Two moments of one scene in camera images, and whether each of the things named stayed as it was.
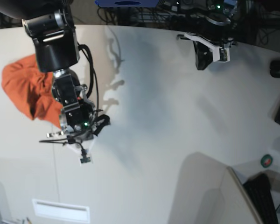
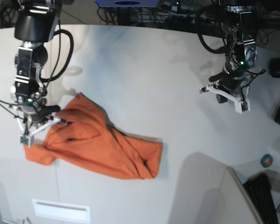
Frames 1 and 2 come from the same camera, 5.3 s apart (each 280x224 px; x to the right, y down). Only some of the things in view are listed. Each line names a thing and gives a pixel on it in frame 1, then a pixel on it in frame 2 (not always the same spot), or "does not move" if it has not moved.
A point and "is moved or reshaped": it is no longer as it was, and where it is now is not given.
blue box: (127, 3) does not move
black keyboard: (259, 188) does not move
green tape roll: (266, 161) does not move
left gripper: (79, 118) → (33, 106)
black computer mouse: (279, 68) does not move
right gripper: (204, 55) → (231, 79)
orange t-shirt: (31, 88) is moved or reshaped
